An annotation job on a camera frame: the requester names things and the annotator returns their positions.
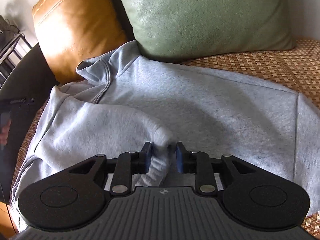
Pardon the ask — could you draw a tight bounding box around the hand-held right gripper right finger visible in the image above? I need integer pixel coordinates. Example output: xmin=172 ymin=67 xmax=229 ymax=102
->
xmin=176 ymin=141 xmax=273 ymax=195

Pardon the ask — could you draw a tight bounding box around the brown woven seat mat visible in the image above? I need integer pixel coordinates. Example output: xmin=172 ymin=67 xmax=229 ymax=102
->
xmin=11 ymin=39 xmax=320 ymax=239

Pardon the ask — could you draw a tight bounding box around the green leather cushion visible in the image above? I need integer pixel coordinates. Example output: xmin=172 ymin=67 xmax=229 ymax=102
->
xmin=111 ymin=0 xmax=297 ymax=60

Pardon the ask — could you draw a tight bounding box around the grey sweatshirt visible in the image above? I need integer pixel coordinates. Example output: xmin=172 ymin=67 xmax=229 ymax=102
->
xmin=10 ymin=40 xmax=320 ymax=233

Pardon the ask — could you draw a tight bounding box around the white-topped black metal rack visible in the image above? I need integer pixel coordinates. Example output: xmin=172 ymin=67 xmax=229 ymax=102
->
xmin=0 ymin=15 xmax=33 ymax=85

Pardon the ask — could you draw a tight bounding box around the person's left hand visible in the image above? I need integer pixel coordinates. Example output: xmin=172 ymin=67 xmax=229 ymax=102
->
xmin=0 ymin=120 xmax=12 ymax=145

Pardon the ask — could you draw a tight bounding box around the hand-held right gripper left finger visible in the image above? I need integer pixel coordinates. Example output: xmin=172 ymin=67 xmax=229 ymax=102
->
xmin=54 ymin=141 xmax=153 ymax=196

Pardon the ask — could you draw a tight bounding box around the orange leather cushion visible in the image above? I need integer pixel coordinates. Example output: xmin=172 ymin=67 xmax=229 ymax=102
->
xmin=32 ymin=0 xmax=135 ymax=84

